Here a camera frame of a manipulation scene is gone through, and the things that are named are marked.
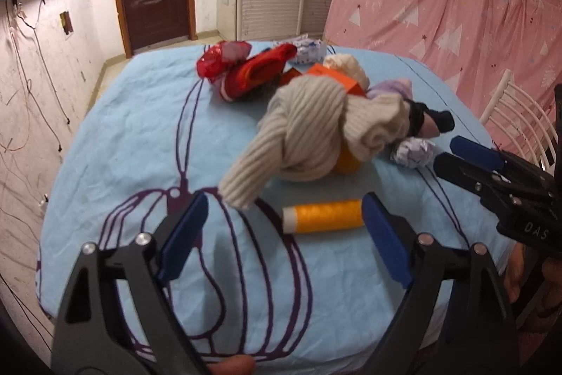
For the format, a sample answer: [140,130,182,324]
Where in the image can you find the pink tree-print curtain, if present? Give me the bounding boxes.
[324,0,561,115]

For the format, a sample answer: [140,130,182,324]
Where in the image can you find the light blue bed sheet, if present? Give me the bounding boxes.
[36,46,512,374]

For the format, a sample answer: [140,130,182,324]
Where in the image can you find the dangling wall cables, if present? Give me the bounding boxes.
[0,0,73,200]

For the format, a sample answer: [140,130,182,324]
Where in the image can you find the wall socket box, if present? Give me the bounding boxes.
[59,11,73,35]

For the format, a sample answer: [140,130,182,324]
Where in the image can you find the cream knit sock ball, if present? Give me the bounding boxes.
[323,53,370,91]

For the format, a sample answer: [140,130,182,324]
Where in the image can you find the red plastic bag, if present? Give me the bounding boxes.
[195,41,297,103]

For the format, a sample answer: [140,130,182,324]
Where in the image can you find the beige ribbed knit sock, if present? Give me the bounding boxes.
[218,75,411,209]

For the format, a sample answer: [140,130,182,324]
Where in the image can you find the orange cardboard box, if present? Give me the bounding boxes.
[277,64,366,174]

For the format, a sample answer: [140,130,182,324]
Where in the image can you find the black and pink sock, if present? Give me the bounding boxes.
[406,99,455,139]

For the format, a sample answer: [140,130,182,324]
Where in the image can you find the white metal chair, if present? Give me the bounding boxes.
[479,70,558,175]

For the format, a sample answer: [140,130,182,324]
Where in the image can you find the orange thread spool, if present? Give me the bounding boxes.
[282,200,364,234]

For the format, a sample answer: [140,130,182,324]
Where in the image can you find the person's right hand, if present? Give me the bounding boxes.
[504,243,562,310]

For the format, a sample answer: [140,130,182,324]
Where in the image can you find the patterned wrapper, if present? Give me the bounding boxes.
[281,34,328,65]

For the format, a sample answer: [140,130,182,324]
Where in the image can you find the lavender cloth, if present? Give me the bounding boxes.
[367,79,412,100]

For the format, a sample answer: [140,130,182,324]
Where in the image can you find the person's left hand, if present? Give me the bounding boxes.
[208,355,255,375]

